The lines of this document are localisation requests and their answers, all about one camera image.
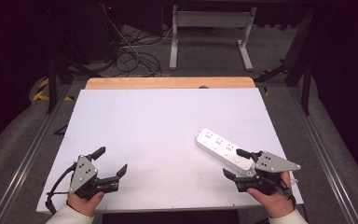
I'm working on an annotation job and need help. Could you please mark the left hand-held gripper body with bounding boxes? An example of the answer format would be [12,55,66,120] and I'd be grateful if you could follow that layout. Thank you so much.
[68,154,120,201]

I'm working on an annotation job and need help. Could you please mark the black metal stand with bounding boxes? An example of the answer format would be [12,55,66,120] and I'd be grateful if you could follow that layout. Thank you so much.
[45,55,103,115]
[255,7,316,117]

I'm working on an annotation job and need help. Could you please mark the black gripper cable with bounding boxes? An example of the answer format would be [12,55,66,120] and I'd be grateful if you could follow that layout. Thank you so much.
[45,161,77,216]
[273,176,296,208]

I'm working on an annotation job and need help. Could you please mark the aluminium floor rail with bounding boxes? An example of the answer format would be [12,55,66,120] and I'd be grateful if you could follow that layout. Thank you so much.
[287,85,358,224]
[0,83,73,224]

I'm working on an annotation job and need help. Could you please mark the wooden table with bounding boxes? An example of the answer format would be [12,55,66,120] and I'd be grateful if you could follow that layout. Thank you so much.
[84,77,256,91]

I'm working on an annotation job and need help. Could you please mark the person's right hand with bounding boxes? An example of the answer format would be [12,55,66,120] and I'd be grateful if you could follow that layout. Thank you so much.
[246,170,296,219]

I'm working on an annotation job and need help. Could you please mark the white power strip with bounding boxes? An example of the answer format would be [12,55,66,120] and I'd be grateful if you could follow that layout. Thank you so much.
[195,128,257,178]

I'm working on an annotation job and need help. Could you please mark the white metal stand frame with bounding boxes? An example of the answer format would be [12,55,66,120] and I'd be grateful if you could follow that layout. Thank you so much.
[169,4,258,72]

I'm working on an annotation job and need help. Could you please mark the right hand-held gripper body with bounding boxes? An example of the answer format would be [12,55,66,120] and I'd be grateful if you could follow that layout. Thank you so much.
[234,150,302,197]

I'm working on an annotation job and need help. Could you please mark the yellow black hazard tape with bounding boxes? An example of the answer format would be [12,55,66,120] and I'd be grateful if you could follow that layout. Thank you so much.
[32,77,75,103]

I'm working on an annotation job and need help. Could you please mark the person's left hand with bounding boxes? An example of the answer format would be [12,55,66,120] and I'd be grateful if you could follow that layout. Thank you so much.
[66,190,105,217]

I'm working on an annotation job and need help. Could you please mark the tangle of floor cables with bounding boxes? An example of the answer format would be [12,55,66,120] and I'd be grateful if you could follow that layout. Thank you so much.
[101,3,225,78]

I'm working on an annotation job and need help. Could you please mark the white board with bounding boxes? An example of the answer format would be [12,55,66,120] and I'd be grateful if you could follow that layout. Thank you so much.
[36,88,305,214]

